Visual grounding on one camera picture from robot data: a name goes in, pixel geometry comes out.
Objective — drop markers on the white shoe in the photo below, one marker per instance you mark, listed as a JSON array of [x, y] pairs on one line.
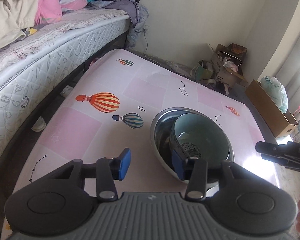
[[39, 125]]

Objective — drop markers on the green paper bag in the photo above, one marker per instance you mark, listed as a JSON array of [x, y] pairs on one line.
[[203, 71]]

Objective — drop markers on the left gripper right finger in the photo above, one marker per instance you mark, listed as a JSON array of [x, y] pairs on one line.
[[244, 203]]

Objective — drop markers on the tape roll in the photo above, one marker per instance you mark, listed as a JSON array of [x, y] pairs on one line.
[[211, 81]]

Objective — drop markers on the teal ceramic bowl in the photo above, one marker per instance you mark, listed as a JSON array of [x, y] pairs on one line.
[[194, 135]]

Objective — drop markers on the brown cardboard box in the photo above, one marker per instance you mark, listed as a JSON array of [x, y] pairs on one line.
[[227, 63]]

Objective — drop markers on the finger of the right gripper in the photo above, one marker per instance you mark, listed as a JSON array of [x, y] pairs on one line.
[[272, 152]]

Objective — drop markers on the purple grey bedsheet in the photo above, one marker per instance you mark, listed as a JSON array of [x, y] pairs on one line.
[[137, 13]]

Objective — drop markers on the long cardboard box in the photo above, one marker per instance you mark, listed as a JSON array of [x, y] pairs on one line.
[[280, 124]]

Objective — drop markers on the white quilted mattress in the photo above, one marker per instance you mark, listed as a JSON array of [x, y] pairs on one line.
[[31, 68]]

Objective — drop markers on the pink patterned tablecloth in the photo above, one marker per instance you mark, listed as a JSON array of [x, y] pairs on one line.
[[112, 108]]

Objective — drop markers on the green white plastic bag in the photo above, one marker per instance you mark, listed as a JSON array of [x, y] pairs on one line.
[[276, 91]]

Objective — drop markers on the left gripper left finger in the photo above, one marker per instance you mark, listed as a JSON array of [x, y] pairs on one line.
[[65, 198]]

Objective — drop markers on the medium steel bowl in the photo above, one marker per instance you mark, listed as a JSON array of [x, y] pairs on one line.
[[160, 139]]

